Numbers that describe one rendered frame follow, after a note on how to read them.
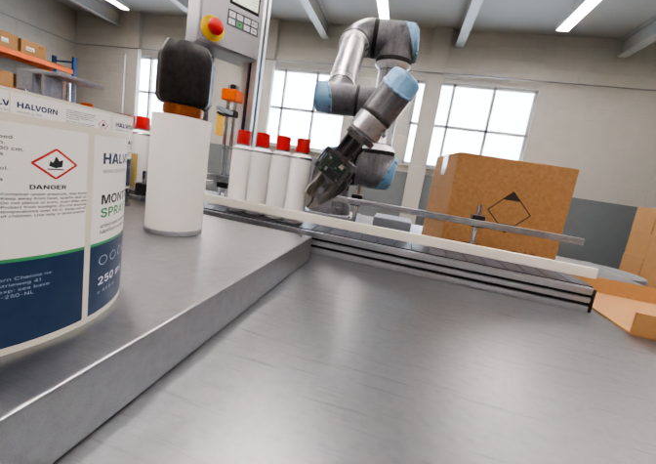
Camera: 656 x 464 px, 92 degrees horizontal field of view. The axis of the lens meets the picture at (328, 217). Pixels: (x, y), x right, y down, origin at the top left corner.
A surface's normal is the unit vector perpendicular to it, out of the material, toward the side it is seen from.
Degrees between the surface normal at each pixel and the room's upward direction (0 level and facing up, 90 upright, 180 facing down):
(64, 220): 90
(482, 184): 90
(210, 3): 90
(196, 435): 0
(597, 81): 90
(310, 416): 0
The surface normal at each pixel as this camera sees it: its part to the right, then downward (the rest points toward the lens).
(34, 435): 0.96, 0.18
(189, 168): 0.66, 0.22
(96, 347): 0.15, -0.98
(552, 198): -0.10, 0.14
